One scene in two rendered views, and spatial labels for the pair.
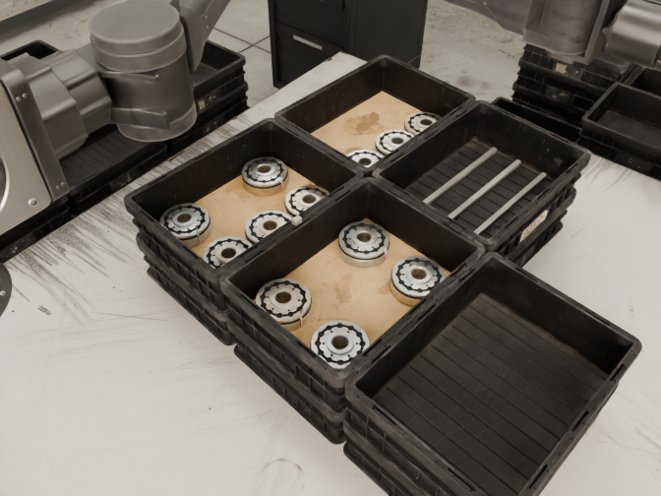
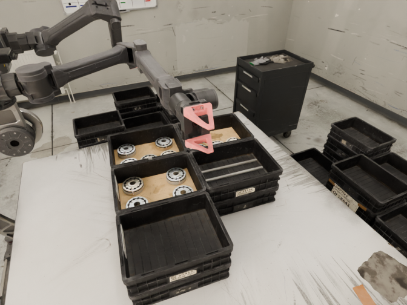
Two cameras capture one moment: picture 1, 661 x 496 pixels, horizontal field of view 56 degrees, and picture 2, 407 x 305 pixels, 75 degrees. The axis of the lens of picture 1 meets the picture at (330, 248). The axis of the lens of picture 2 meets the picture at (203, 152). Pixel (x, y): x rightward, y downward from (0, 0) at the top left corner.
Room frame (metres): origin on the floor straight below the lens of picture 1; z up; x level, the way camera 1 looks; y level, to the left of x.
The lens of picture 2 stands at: (0.05, -0.65, 1.79)
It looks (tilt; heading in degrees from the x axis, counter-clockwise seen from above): 38 degrees down; 27
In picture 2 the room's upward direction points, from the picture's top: straight up
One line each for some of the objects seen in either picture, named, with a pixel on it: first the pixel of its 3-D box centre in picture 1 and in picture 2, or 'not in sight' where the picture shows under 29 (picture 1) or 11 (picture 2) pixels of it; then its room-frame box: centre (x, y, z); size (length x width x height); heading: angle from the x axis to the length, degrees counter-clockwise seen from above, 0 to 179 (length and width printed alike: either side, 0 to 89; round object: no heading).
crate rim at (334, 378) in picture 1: (355, 267); (156, 180); (0.75, -0.05, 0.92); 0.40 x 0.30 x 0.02; 136
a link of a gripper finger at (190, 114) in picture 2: not in sight; (202, 123); (0.51, -0.42, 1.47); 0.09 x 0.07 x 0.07; 52
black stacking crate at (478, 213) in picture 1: (478, 185); (233, 169); (1.04, -0.32, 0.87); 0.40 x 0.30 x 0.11; 136
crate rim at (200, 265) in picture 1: (246, 190); (146, 144); (0.96, 0.17, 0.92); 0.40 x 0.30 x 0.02; 136
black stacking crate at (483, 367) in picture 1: (490, 384); (172, 239); (0.54, -0.26, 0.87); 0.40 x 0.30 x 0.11; 136
